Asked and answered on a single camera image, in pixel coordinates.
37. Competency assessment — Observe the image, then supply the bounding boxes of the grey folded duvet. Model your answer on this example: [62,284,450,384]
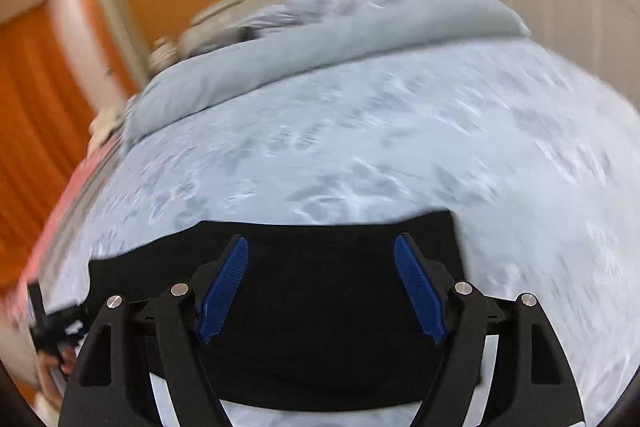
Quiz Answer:
[122,0,530,153]

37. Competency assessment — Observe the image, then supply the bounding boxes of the person's left hand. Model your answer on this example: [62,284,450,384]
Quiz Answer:
[37,348,77,409]

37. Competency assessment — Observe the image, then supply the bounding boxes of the light blue butterfly bedspread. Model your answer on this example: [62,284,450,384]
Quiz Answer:
[47,39,639,425]

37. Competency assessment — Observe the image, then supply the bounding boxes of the black pants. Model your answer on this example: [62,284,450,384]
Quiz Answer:
[86,210,464,412]

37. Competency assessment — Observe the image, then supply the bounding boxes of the orange curtain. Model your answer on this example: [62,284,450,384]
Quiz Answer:
[0,5,93,291]

